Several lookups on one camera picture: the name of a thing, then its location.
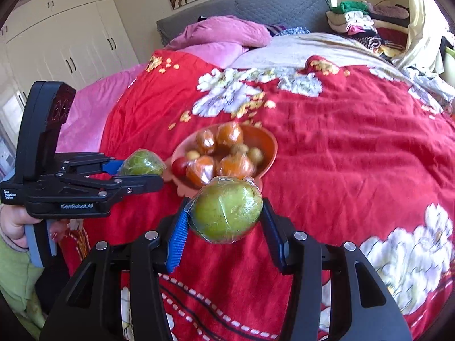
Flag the green fruit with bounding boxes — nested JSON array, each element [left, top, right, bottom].
[[117, 149, 166, 176]]

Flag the red cherry tomato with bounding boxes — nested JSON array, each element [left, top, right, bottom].
[[171, 156, 190, 179]]

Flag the green pear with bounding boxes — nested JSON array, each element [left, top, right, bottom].
[[184, 176, 263, 244]]

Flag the small brown longan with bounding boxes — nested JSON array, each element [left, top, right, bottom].
[[185, 150, 201, 161]]

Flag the orange front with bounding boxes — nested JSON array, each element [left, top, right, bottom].
[[218, 154, 256, 179]]

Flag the large brown longan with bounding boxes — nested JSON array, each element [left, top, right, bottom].
[[247, 147, 264, 166]]

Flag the small orange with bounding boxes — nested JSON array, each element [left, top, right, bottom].
[[215, 122, 244, 148], [195, 129, 217, 155]]

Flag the green sleeve forearm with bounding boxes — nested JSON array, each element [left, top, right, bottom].
[[1, 234, 46, 340]]

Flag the left hand painted nails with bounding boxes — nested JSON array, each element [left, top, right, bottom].
[[1, 204, 69, 252]]

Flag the pink blanket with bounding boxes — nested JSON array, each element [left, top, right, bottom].
[[56, 42, 248, 152]]

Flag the pink plastic fruit bowl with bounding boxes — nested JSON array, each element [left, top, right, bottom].
[[163, 122, 278, 198]]

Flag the red floral blanket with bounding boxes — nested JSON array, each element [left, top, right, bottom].
[[62, 50, 454, 340]]

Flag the white wardrobe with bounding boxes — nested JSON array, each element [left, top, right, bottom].
[[1, 0, 138, 109]]

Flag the pink pillow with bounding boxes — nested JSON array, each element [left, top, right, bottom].
[[165, 15, 272, 51]]

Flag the beige bed sheet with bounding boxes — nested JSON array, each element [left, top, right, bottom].
[[231, 32, 454, 105]]

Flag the grey padded headboard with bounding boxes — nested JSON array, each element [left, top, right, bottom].
[[156, 0, 332, 45]]

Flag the pile of folded clothes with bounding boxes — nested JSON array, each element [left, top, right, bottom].
[[326, 0, 410, 59]]

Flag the cream curtain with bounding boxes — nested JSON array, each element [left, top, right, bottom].
[[392, 0, 454, 75]]

